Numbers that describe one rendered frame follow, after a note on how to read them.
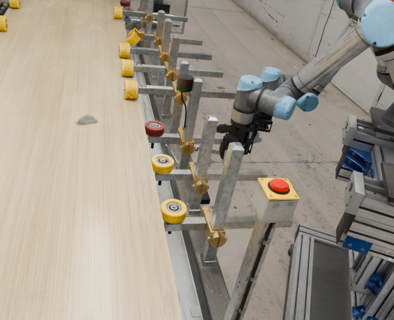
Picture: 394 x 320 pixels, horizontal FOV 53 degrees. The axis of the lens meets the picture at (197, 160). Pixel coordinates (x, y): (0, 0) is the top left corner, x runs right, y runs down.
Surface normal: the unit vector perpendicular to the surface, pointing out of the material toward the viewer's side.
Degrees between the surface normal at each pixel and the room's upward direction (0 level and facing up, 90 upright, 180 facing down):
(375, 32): 84
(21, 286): 0
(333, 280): 0
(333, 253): 0
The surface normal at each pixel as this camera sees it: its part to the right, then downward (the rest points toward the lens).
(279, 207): 0.20, 0.57
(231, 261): 0.16, -0.82
